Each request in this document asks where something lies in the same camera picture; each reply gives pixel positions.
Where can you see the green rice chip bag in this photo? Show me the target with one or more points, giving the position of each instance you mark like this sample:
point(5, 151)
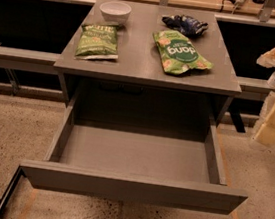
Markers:
point(178, 55)

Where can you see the dark blue chip bag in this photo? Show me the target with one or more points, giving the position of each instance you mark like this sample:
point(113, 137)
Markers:
point(185, 24)

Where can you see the grey open top drawer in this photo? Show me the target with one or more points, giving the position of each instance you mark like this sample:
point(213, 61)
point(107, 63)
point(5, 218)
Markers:
point(132, 155)

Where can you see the green chip bag left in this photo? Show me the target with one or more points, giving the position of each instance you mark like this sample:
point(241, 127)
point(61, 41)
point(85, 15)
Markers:
point(97, 42)

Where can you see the grey cabinet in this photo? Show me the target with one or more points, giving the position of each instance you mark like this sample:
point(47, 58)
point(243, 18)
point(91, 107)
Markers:
point(139, 61)

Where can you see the white bowl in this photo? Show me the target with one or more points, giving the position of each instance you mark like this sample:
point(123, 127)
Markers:
point(115, 11)

